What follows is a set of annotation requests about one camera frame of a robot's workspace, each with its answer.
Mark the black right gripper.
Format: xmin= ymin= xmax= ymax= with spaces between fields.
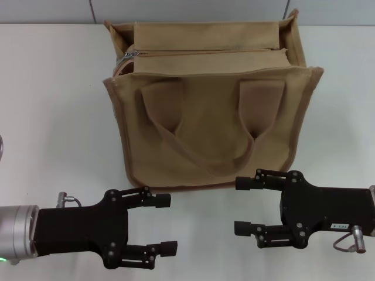
xmin=234 ymin=168 xmax=374 ymax=249

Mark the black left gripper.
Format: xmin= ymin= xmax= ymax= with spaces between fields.
xmin=34 ymin=186 xmax=179 ymax=269

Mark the khaki canvas food bag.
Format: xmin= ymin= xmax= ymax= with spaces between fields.
xmin=102 ymin=8 xmax=325 ymax=194

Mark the silver metal zipper pull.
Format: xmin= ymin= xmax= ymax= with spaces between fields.
xmin=116 ymin=50 xmax=136 ymax=64

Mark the left wrist cable with connector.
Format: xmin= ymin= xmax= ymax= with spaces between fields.
xmin=57 ymin=191 xmax=85 ymax=209

